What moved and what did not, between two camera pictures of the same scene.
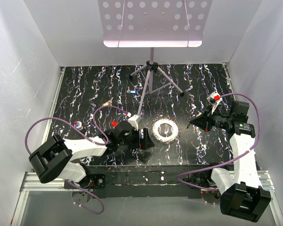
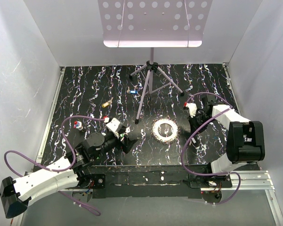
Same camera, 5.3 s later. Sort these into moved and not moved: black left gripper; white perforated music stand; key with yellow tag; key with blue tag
Moved: black left gripper
Not moved: key with yellow tag; key with blue tag; white perforated music stand
